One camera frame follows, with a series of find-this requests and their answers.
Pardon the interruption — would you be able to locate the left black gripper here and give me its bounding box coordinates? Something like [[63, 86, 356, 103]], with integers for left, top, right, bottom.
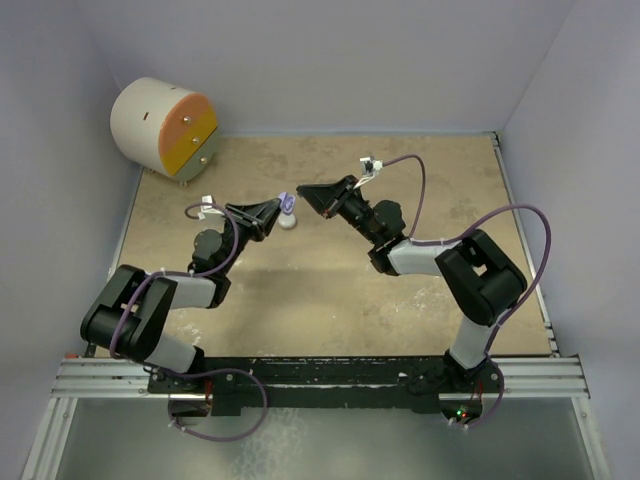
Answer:
[[219, 199, 281, 275]]

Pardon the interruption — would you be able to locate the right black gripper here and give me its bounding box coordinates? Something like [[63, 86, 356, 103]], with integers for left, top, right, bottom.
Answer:
[[298, 175, 381, 244]]

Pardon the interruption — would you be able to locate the white earbud charging case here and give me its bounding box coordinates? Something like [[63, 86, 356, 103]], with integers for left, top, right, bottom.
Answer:
[[277, 212, 297, 230]]

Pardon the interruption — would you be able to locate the purple earbud charging case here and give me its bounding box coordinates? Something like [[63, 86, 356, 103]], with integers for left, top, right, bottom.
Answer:
[[278, 192, 296, 215]]

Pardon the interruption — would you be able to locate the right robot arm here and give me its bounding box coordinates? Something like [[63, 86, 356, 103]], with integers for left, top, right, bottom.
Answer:
[[296, 175, 527, 391]]

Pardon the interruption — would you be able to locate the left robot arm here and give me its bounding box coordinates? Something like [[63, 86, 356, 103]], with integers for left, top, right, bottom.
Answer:
[[80, 197, 282, 392]]

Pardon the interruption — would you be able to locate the round drawer cabinet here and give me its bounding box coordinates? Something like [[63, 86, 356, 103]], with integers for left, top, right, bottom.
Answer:
[[110, 77, 220, 183]]

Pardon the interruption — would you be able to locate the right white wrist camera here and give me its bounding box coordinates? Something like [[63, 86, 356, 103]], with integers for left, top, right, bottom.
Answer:
[[355, 156, 384, 189]]

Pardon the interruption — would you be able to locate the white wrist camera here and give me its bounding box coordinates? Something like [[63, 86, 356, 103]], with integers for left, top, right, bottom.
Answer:
[[355, 156, 384, 189], [196, 195, 224, 220]]

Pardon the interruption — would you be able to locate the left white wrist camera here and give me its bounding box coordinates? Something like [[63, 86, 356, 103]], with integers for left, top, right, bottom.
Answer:
[[196, 195, 224, 220]]

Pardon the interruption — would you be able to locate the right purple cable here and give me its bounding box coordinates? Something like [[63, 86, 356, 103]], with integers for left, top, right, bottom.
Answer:
[[379, 154, 554, 431]]

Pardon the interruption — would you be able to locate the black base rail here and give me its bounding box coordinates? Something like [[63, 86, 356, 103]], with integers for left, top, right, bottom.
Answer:
[[146, 355, 504, 418]]

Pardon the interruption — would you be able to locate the aluminium frame rail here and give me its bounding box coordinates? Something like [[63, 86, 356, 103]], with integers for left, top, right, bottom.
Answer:
[[23, 134, 607, 479]]

